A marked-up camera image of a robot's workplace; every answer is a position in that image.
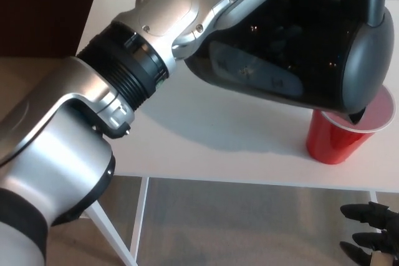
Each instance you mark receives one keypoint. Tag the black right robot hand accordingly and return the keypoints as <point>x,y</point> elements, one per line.
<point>386,235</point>

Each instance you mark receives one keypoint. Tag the black electric kettle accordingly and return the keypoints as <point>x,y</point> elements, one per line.
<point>280,45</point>

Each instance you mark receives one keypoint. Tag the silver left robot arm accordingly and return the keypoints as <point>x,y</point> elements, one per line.
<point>46,154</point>

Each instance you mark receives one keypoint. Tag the red plastic cup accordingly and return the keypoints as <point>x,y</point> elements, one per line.
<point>327,141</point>

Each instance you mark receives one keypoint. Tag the dark brown wooden panel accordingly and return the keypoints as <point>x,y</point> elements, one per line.
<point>46,10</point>

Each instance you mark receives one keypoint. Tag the white metal-frame table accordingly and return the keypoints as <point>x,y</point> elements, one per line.
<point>202,141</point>

